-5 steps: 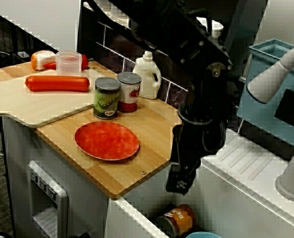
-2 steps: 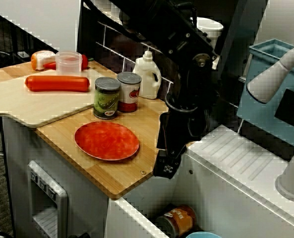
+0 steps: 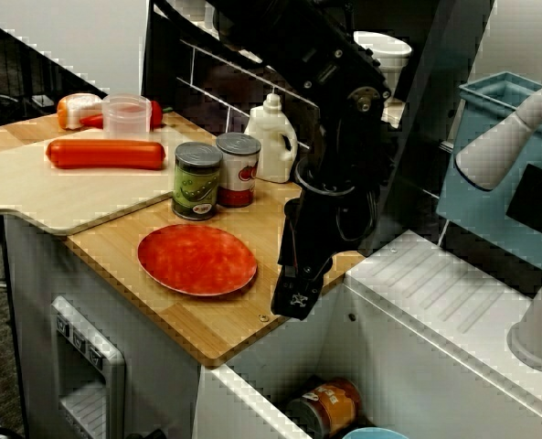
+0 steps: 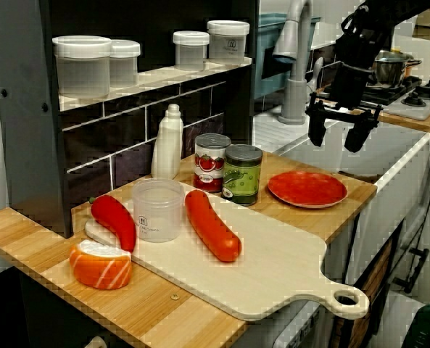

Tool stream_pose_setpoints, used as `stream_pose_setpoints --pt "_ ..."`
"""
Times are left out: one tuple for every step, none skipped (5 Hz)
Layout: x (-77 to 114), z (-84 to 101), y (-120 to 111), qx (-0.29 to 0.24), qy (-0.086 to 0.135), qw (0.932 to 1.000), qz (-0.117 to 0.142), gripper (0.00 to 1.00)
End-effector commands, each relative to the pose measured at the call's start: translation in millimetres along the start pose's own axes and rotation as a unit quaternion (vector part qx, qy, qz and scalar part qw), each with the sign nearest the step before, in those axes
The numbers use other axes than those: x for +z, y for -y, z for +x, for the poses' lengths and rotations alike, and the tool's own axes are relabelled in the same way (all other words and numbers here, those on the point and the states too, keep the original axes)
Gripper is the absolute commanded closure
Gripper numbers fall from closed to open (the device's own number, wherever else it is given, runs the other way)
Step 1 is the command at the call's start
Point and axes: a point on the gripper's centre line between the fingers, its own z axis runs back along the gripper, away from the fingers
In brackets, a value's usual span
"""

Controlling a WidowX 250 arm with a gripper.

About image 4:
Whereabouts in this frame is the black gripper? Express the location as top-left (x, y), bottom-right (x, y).
top-left (306, 61), bottom-right (384, 152)

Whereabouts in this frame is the red orange plate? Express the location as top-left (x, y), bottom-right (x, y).
top-left (268, 170), bottom-right (348, 208)

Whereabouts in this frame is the white toy sink unit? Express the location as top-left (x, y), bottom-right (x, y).
top-left (252, 99), bottom-right (430, 291)

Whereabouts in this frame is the grey toy faucet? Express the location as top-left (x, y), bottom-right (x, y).
top-left (272, 0), bottom-right (326, 126)

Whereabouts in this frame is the black stove burner grate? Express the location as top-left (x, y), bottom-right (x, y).
top-left (323, 75), bottom-right (423, 107)

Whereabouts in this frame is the stainless steel pot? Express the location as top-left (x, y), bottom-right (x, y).
top-left (372, 50), bottom-right (423, 87)

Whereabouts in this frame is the green pea print can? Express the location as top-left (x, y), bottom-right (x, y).
top-left (220, 144), bottom-right (264, 207)

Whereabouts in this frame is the blue plastic bin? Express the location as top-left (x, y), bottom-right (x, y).
top-left (254, 12), bottom-right (323, 101)

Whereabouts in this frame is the tomato print can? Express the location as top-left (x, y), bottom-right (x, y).
top-left (194, 133), bottom-right (232, 193)

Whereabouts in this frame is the tall clear jar white lid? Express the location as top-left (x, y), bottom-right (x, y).
top-left (206, 20), bottom-right (250, 62)

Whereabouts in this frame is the light wooden cutting board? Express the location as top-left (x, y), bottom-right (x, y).
top-left (84, 183), bottom-right (370, 320)

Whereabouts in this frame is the orange toy sausage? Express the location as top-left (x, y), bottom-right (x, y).
top-left (184, 189), bottom-right (241, 263)

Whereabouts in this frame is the small clear jar white lid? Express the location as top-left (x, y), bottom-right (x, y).
top-left (173, 30), bottom-right (210, 71)

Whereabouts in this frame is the white plastic bottle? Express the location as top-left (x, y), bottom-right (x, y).
top-left (151, 103), bottom-right (184, 179)

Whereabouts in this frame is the light wooden shelf board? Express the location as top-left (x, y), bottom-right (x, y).
top-left (58, 56), bottom-right (254, 113)

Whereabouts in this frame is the clear plastic cup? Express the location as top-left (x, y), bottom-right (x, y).
top-left (131, 177), bottom-right (186, 243)

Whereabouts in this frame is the grey dishwasher control panel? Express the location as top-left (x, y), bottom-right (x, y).
top-left (272, 300), bottom-right (331, 348)

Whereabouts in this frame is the dark tile backsplash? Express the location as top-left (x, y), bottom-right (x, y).
top-left (60, 81), bottom-right (226, 204)

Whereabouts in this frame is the red toy chili pepper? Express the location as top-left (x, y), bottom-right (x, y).
top-left (88, 194), bottom-right (138, 254)

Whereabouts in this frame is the large clear jar white lid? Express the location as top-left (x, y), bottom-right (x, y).
top-left (51, 35), bottom-right (113, 99)

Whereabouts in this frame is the salmon sushi toy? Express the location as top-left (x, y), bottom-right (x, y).
top-left (68, 239), bottom-right (133, 290)

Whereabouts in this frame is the black oven door handle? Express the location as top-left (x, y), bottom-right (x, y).
top-left (392, 248), bottom-right (430, 294)

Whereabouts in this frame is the dark grey shelf unit frame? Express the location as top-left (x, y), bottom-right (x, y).
top-left (0, 0), bottom-right (261, 239)

